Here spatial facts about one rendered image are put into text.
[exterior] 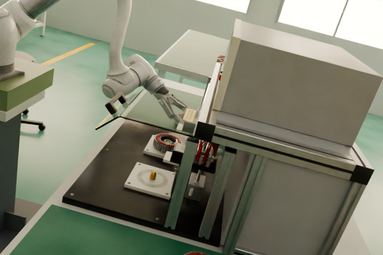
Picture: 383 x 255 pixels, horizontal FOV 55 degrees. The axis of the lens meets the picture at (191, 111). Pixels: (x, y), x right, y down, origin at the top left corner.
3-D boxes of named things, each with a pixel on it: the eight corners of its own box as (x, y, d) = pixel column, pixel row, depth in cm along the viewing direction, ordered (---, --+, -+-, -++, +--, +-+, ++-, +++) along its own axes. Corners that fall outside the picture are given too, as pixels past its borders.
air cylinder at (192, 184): (184, 197, 119) (188, 182, 117) (187, 185, 126) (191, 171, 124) (199, 201, 119) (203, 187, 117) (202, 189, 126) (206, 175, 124)
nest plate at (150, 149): (143, 153, 139) (143, 150, 138) (152, 137, 153) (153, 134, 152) (180, 164, 138) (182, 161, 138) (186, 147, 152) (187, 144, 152)
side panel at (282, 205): (221, 254, 102) (256, 155, 91) (222, 246, 105) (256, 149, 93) (319, 282, 101) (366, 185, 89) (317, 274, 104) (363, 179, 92)
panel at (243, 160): (219, 243, 102) (251, 151, 92) (228, 144, 164) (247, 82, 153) (223, 245, 102) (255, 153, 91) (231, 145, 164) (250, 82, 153)
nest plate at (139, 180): (123, 186, 116) (124, 184, 116) (136, 164, 130) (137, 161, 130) (168, 200, 115) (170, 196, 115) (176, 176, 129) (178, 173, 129)
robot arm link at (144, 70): (153, 82, 185) (135, 94, 176) (132, 60, 186) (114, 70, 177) (162, 70, 177) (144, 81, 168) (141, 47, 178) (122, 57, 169)
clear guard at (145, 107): (94, 130, 96) (98, 109, 94) (122, 101, 118) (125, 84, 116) (214, 163, 95) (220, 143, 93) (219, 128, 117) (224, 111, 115)
